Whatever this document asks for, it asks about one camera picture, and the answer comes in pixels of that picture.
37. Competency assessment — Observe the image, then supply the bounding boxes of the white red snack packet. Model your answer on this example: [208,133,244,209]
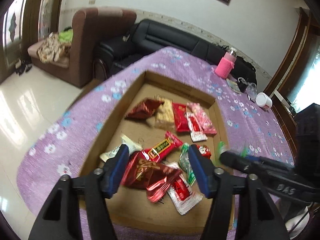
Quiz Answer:
[185,112,208,142]

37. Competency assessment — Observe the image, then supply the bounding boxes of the dark red foil packet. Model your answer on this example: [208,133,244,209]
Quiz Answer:
[121,152,182,204]
[125,98,164,120]

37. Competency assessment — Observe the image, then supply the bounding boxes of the pink marshmallow packet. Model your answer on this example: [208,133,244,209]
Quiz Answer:
[187,102,217,135]

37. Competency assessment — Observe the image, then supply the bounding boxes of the bright red snack packet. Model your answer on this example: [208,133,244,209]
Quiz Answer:
[172,102,190,132]

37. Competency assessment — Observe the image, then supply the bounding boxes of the yellow cake snack packet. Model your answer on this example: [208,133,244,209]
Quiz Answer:
[155,95,175,131]

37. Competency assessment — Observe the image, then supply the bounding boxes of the green candy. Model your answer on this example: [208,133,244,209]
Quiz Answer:
[179,143,196,186]
[217,141,248,166]

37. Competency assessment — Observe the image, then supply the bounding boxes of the green wrapped candy in box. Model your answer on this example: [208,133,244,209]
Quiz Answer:
[179,143,196,186]

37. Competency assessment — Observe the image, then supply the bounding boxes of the white cream snack packet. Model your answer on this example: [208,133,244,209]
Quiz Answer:
[99,133,143,163]

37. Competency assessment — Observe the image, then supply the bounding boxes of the white red packet in box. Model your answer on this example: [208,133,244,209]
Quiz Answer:
[167,173,203,215]

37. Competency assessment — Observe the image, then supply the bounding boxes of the purple floral tablecloth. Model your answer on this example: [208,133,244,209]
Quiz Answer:
[17,47,294,239]

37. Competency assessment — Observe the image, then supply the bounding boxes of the red black label packet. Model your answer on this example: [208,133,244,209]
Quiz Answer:
[141,131,183,163]

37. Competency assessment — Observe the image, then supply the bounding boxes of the white plastic jar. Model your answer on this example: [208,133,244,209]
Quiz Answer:
[255,92,273,111]

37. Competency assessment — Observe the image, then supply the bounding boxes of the cardboard box tray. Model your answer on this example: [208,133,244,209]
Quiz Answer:
[80,71,228,235]

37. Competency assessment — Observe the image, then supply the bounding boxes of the clear glass cup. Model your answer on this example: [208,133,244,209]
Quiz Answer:
[245,82,257,103]

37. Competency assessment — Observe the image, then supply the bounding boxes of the black small object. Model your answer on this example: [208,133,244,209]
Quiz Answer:
[236,77,248,93]

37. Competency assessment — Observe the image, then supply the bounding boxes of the small booklet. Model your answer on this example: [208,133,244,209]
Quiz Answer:
[226,78,241,94]

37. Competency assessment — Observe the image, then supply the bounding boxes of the pink sleeved water bottle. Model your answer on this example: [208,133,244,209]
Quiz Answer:
[214,47,238,79]

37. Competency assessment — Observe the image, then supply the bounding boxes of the black leather sofa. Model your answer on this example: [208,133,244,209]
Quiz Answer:
[93,19,258,86]

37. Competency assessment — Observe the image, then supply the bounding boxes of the patterned cloth on chair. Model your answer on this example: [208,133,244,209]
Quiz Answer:
[36,27,73,63]

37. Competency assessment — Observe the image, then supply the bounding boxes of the brown armchair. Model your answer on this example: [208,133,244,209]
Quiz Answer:
[28,7,137,88]

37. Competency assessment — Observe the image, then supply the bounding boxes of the wooden glass door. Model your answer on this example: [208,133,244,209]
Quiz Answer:
[1,0,62,83]

